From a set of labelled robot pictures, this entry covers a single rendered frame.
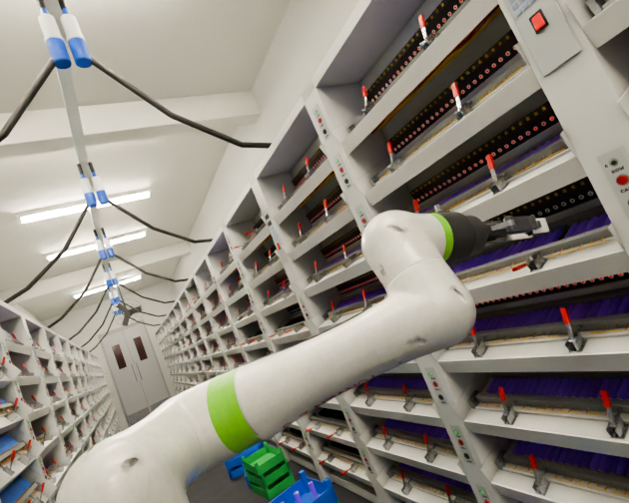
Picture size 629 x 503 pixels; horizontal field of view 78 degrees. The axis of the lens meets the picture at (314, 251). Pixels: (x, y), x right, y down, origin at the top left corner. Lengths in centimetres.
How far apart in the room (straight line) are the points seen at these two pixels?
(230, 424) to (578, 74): 81
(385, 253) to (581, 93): 47
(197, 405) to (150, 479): 15
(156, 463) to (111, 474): 5
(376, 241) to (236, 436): 35
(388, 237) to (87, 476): 47
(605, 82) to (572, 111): 6
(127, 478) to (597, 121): 87
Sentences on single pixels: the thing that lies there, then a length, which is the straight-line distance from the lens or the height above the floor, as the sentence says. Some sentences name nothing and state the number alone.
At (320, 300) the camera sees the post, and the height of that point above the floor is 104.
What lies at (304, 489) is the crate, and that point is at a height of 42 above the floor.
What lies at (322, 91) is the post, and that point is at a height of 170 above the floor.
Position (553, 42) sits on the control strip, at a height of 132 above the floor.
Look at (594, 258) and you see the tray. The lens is 91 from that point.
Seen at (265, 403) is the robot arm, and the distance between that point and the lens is 58.
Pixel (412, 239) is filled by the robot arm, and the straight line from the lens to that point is 60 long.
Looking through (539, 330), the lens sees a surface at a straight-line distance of 112.
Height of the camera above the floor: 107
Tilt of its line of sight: 6 degrees up
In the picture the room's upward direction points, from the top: 23 degrees counter-clockwise
